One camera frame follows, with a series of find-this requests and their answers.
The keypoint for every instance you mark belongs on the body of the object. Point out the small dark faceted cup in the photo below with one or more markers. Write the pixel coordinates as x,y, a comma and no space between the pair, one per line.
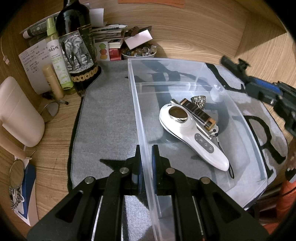
199,101

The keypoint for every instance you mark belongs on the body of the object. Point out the silver metal tube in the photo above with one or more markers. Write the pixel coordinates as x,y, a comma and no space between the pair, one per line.
199,125

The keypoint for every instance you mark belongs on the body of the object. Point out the clear plastic storage bin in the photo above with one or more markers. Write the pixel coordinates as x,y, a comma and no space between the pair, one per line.
154,83

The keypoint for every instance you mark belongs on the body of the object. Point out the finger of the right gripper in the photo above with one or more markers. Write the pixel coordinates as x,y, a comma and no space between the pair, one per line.
263,91
237,69

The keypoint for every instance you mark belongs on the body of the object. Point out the dark wine bottle elephant label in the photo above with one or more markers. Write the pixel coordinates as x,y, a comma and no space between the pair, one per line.
73,26

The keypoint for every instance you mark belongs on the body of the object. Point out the white handheld facial massager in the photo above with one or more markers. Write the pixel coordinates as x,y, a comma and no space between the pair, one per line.
179,122

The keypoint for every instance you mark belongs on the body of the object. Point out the round glasses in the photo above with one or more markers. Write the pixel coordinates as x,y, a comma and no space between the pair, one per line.
17,171

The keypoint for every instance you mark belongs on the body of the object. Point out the orange jacket sleeve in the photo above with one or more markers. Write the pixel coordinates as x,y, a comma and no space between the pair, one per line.
278,217

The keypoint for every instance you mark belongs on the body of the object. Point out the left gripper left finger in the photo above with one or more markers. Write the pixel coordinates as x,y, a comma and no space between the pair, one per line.
93,209

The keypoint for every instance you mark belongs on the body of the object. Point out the black gold lighter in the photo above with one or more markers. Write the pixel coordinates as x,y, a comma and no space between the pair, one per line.
199,114

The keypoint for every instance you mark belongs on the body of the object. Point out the white handwritten note paper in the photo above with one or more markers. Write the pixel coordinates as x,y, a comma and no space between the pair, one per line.
33,60

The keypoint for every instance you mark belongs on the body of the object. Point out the yellow lip balm tube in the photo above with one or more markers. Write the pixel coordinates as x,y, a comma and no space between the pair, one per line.
53,81

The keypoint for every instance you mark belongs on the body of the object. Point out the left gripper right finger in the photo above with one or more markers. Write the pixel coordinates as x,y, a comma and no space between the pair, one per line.
201,209

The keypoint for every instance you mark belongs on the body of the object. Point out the blue white booklet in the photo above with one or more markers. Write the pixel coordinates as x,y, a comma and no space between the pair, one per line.
27,208

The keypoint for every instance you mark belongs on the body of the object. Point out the stack of books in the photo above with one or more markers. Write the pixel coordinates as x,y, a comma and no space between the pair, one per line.
108,41

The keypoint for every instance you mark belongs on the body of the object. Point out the small white cardboard box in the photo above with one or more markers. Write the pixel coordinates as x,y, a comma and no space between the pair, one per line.
138,39

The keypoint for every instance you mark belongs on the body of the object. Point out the white charger with cable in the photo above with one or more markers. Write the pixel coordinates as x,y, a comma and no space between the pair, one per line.
5,58

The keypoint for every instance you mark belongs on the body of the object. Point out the grey rug with letters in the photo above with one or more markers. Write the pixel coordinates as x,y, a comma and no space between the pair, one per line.
120,110

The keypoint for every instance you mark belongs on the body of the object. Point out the roll of clear tape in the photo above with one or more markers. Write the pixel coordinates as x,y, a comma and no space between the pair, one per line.
48,110

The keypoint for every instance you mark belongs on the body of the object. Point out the pink mug with handle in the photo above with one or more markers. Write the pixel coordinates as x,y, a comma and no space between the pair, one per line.
18,115

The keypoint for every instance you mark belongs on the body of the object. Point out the green spray bottle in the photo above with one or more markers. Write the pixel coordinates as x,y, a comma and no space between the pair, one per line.
57,58

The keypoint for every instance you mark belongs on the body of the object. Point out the white bowl of stones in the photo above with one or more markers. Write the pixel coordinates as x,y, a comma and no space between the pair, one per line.
142,51

